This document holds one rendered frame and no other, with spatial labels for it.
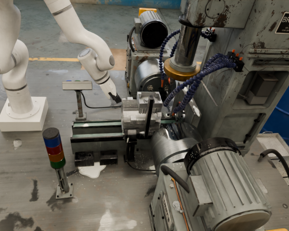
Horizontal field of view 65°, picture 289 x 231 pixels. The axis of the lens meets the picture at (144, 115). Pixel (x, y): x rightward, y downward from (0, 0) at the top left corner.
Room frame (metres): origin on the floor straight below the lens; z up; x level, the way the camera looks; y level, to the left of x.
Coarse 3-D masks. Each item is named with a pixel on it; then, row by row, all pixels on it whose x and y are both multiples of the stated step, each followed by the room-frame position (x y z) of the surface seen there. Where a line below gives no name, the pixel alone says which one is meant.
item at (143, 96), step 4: (140, 92) 1.00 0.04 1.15; (144, 92) 1.00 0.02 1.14; (148, 92) 1.01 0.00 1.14; (152, 92) 1.01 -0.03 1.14; (156, 92) 1.02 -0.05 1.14; (140, 96) 0.98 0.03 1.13; (144, 96) 1.00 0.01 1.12; (148, 96) 1.01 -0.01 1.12; (156, 96) 1.00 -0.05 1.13; (160, 96) 0.98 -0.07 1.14; (140, 100) 0.96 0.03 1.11; (144, 100) 0.95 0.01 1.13; (156, 100) 0.98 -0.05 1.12; (160, 100) 0.96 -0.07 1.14; (140, 104) 0.90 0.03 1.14; (144, 104) 0.91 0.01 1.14; (156, 104) 0.92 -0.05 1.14; (160, 104) 0.93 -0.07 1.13; (140, 108) 0.90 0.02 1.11; (144, 108) 0.91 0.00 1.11; (156, 108) 0.92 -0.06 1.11; (160, 108) 0.93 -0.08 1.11; (140, 112) 0.90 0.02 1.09; (144, 112) 0.91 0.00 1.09; (152, 112) 0.92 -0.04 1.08; (156, 112) 0.92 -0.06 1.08
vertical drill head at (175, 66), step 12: (180, 36) 0.98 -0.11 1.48; (192, 36) 0.95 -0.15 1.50; (180, 48) 0.97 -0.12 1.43; (192, 48) 0.96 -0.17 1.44; (168, 60) 1.03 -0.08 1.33; (180, 60) 0.96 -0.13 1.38; (192, 60) 0.97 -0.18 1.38; (168, 72) 0.94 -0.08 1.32; (180, 72) 0.93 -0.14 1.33; (192, 72) 0.94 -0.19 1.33
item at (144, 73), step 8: (144, 64) 1.31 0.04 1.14; (152, 64) 1.29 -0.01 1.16; (136, 72) 1.30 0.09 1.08; (144, 72) 1.22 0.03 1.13; (152, 72) 1.20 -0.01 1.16; (136, 80) 1.24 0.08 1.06; (144, 80) 1.17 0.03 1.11; (152, 80) 1.18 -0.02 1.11; (160, 80) 1.19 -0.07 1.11; (144, 88) 1.17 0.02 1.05; (152, 88) 1.15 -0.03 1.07; (160, 88) 1.19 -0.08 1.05; (168, 88) 1.18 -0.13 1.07
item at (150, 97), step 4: (152, 96) 0.83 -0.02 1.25; (148, 100) 0.83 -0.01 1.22; (152, 100) 0.81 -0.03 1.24; (148, 104) 0.82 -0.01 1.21; (152, 104) 0.81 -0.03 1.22; (148, 108) 0.81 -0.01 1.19; (152, 108) 0.82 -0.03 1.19; (148, 112) 0.81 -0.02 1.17; (148, 116) 0.81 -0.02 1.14; (148, 120) 0.81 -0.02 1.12; (144, 124) 0.84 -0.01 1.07; (148, 124) 0.81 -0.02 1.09; (144, 128) 0.82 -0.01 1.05; (148, 128) 0.81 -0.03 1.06; (144, 132) 0.81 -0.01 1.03; (148, 132) 0.82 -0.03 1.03; (144, 136) 0.81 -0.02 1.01
